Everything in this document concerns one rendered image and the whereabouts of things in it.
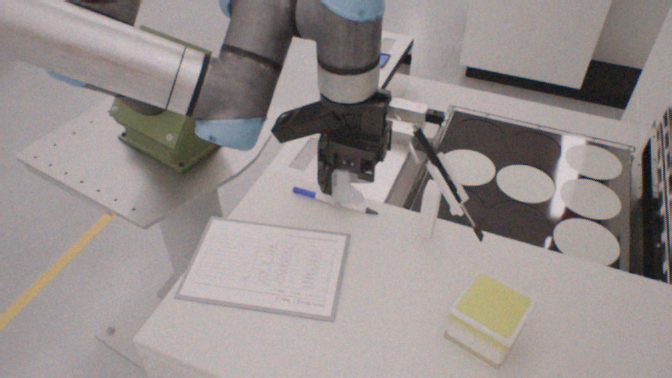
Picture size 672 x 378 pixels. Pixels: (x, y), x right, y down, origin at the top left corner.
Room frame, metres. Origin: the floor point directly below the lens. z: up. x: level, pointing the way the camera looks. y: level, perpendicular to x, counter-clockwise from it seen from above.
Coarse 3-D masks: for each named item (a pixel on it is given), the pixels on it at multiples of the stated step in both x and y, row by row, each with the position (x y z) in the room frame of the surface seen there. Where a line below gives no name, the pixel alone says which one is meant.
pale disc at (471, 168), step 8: (448, 152) 0.78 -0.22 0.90; (456, 152) 0.79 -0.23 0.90; (464, 152) 0.79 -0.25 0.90; (472, 152) 0.79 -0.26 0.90; (448, 160) 0.76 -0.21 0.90; (456, 160) 0.76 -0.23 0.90; (464, 160) 0.76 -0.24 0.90; (472, 160) 0.76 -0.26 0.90; (480, 160) 0.76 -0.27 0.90; (488, 160) 0.76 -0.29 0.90; (456, 168) 0.74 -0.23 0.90; (464, 168) 0.74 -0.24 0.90; (472, 168) 0.74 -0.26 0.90; (480, 168) 0.74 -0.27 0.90; (488, 168) 0.74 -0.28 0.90; (456, 176) 0.72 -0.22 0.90; (464, 176) 0.72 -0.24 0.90; (472, 176) 0.72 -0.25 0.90; (480, 176) 0.72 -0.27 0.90; (488, 176) 0.72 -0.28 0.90; (472, 184) 0.70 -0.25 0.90
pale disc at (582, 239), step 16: (560, 224) 0.60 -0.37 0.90; (576, 224) 0.60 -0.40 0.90; (592, 224) 0.60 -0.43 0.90; (560, 240) 0.56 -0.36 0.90; (576, 240) 0.56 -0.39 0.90; (592, 240) 0.56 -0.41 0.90; (608, 240) 0.56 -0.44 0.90; (576, 256) 0.53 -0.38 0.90; (592, 256) 0.53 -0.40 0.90; (608, 256) 0.53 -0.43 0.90
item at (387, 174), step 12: (396, 120) 0.92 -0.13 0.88; (396, 144) 0.83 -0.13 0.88; (396, 156) 0.80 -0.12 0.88; (408, 156) 0.81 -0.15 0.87; (384, 168) 0.76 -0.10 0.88; (396, 168) 0.76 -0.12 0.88; (384, 180) 0.73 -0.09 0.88; (396, 180) 0.74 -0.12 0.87; (372, 192) 0.70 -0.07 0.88; (384, 192) 0.70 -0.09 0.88
